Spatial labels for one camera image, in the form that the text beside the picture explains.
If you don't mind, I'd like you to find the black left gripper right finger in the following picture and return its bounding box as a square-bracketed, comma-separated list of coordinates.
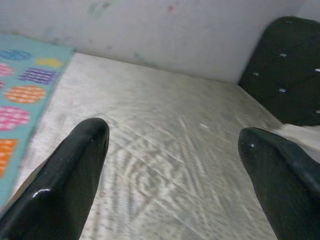
[237, 126, 320, 240]

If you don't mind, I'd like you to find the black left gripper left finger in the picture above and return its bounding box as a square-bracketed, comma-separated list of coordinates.
[0, 117, 111, 240]

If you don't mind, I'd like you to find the dark tufted studded headboard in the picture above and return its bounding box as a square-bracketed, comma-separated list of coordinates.
[238, 16, 320, 127]

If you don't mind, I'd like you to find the teal blanket with colourful patches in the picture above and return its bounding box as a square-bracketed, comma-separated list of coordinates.
[0, 33, 76, 208]

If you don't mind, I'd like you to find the white quilted mattress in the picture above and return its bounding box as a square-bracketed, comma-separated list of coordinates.
[14, 52, 320, 240]

